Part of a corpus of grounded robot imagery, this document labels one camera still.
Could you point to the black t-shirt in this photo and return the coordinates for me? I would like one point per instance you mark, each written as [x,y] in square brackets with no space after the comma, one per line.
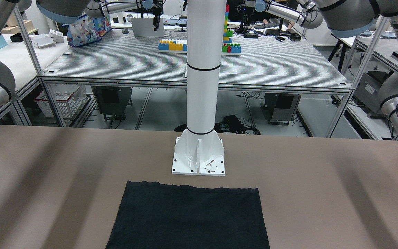
[153,215]

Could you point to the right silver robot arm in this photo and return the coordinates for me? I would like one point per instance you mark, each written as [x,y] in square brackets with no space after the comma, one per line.
[61,11]

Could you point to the white plastic basket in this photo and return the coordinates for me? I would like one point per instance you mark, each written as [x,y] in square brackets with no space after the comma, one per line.
[69,98]

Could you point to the colourful toy brick set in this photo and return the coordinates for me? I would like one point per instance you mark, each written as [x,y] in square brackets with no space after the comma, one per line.
[227,46]

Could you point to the colourful printed bag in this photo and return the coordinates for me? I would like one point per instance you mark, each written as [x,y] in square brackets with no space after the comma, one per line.
[87,30]

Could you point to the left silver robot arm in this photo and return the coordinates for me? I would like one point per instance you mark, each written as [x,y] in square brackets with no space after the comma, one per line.
[349,18]

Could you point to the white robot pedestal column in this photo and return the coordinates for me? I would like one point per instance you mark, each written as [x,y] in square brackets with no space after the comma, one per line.
[199,150]

